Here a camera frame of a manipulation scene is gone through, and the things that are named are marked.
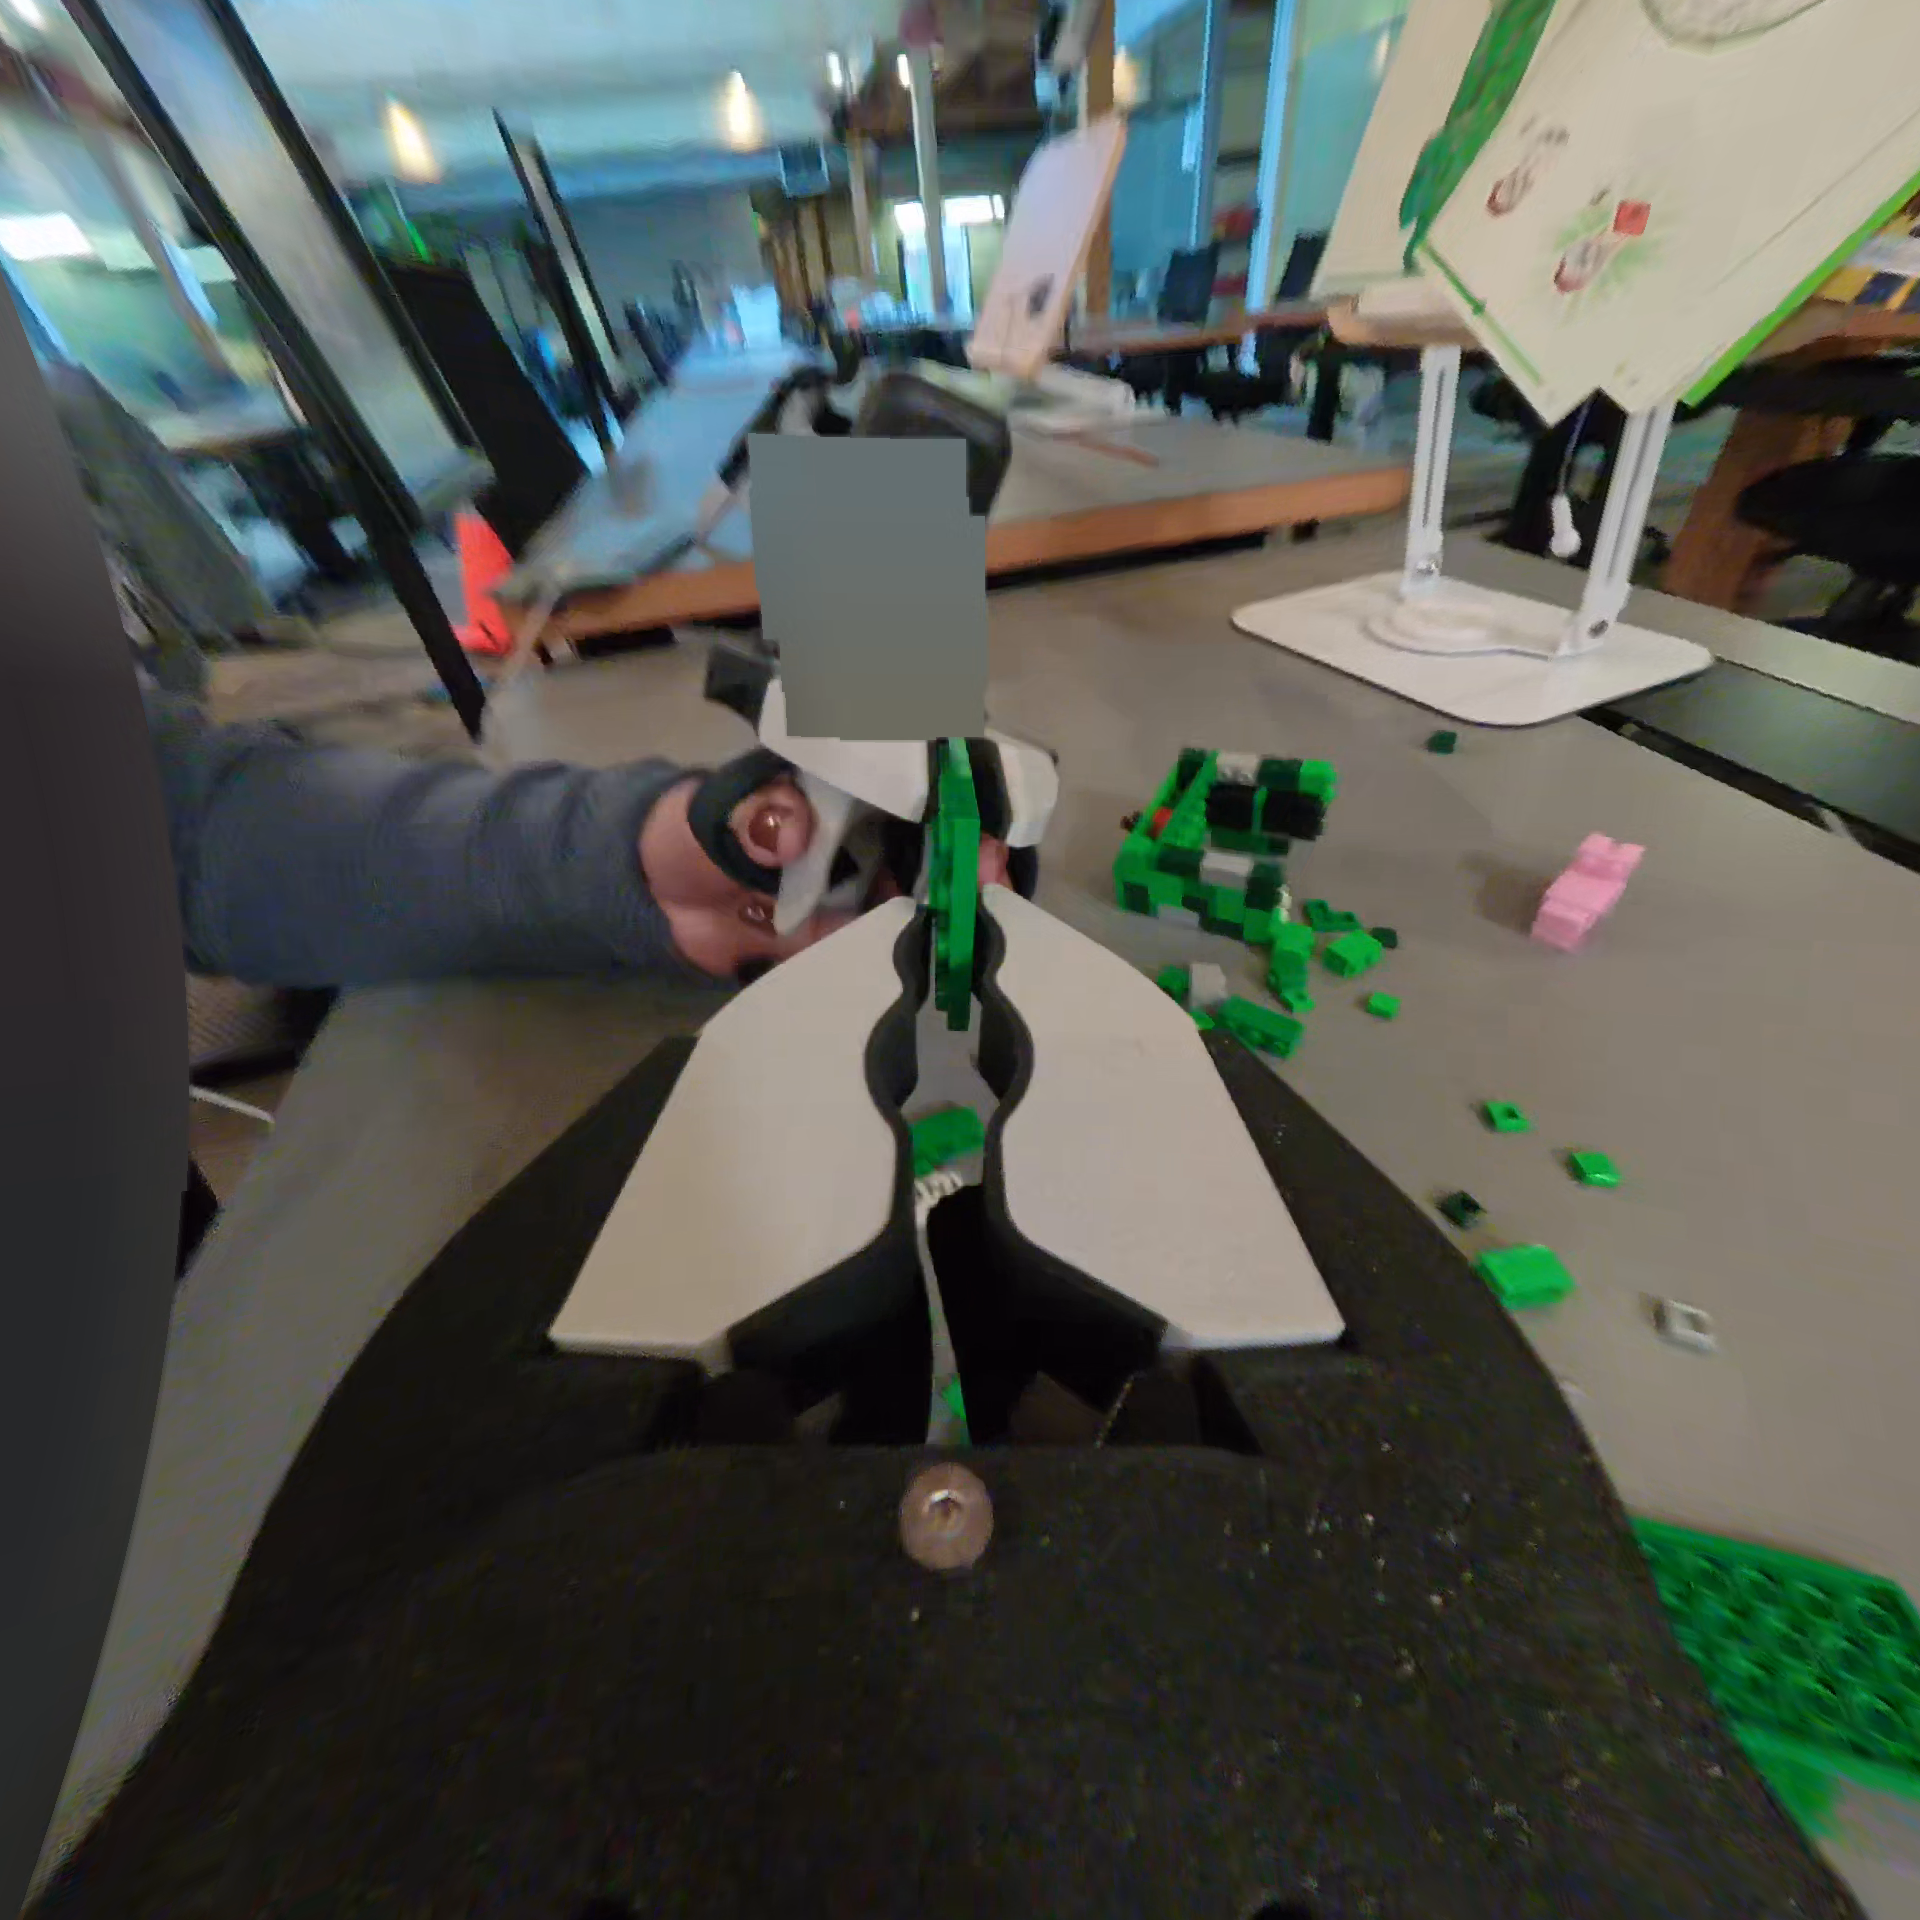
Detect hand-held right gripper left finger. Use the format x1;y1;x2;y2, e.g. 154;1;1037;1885
546;900;935;1445

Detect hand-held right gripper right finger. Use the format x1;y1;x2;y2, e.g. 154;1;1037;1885
927;891;1347;1445

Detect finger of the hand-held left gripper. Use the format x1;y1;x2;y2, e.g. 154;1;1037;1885
755;692;939;823
977;733;1063;848

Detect green plate assembly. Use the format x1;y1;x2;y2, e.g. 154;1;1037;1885
922;733;995;1038

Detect green bricks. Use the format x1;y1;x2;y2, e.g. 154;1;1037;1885
907;891;1622;1310

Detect person's left forearm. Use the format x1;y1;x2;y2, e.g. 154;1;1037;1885
150;717;696;994

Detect wooden-edged grey desk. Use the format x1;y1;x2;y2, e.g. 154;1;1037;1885
495;337;1487;654

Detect person's left hand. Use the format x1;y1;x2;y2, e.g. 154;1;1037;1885
641;768;904;989

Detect beige tilted board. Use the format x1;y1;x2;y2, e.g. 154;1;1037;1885
968;111;1130;384

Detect black office chair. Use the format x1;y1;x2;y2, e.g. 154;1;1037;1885
1187;231;1325;426
1741;450;1920;620

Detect orange cone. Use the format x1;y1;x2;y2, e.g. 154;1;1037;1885
450;507;520;654

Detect black-framed glass partition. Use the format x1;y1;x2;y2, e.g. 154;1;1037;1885
69;0;495;744

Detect pink brick pig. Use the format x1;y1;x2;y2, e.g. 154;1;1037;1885
1533;834;1647;951

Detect white book stand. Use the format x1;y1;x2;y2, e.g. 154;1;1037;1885
1229;285;1719;731

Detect brown wooden table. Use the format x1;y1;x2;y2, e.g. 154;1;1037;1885
1657;285;1920;610

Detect open instruction booklet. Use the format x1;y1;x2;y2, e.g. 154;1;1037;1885
1312;0;1920;432

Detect large green baseplate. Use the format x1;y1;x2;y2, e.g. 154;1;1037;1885
1626;1513;1920;1844

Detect white hanging pull cord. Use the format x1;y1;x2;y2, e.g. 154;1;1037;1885
1540;400;1588;563

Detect black desk cable tray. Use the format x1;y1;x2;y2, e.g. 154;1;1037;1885
1596;656;1920;875

